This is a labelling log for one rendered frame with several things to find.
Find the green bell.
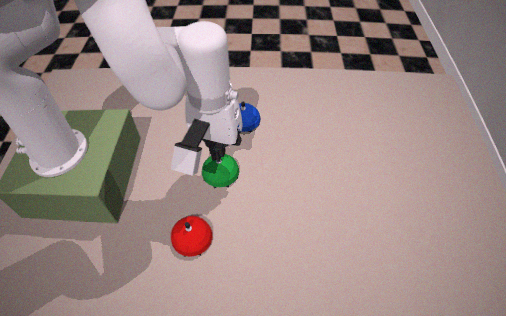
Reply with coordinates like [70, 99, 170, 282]
[202, 154, 239, 188]

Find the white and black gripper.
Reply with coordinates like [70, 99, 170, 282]
[185, 94, 243, 162]

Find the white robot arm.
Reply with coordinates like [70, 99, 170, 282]
[0, 0, 239, 177]

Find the blue dome bell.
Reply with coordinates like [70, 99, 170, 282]
[239, 102, 260, 133]

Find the red dome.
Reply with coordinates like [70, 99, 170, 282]
[171, 216, 213, 257]

